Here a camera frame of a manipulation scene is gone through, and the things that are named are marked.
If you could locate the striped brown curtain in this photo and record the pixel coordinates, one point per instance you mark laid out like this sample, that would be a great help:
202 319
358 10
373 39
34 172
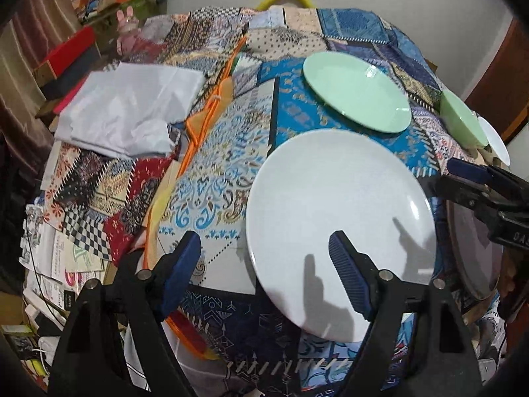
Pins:
33 30

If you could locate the round metal tray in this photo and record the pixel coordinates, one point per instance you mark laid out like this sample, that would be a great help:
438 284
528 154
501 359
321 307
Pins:
478 260

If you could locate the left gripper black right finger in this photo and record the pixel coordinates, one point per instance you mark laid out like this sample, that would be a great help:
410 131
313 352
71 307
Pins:
382 298

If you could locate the large white plate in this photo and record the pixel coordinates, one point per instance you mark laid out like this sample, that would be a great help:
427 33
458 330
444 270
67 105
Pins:
313 185

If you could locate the white bowl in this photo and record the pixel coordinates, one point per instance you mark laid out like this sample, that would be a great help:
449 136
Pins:
496 143

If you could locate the light green bowl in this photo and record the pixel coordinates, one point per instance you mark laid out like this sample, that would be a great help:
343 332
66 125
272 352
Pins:
461 122

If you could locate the red rectangular box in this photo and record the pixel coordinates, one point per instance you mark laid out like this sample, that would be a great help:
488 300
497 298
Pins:
61 57

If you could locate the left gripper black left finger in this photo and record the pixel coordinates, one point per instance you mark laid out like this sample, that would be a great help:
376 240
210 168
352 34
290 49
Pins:
148 298

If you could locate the orange cloth strip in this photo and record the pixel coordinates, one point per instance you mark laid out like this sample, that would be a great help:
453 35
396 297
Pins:
198 126

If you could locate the pink bunny toy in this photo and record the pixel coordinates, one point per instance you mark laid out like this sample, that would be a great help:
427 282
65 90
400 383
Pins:
128 30

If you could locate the patchwork patterned bedspread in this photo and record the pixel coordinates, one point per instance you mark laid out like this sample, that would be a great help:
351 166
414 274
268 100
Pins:
271 104

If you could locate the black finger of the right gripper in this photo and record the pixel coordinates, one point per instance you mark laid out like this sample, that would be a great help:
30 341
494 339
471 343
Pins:
498 179
469 195

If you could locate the light green plate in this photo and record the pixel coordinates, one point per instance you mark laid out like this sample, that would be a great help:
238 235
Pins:
358 90

